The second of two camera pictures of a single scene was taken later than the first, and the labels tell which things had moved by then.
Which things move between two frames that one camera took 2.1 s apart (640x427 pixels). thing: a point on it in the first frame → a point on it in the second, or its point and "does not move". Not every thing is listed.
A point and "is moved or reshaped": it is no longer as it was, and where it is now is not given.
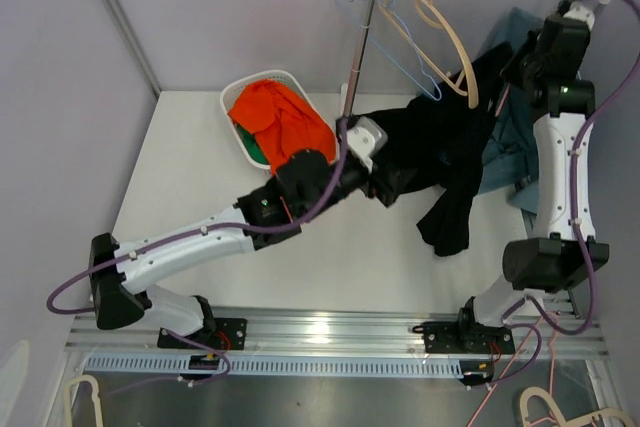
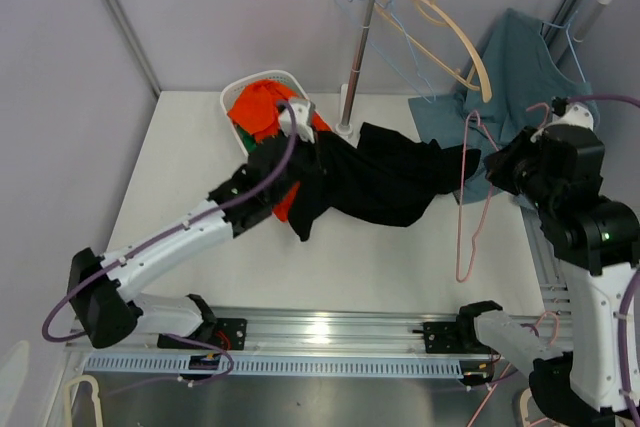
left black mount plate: [228, 334] does not move
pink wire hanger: [502, 100] → [473, 236]
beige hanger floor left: [95, 397] does not move
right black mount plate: [466, 337] does not move
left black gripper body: [363, 180] → [305, 159]
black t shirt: [435, 139] is moved or reshaped
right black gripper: [510, 72] → [498, 162]
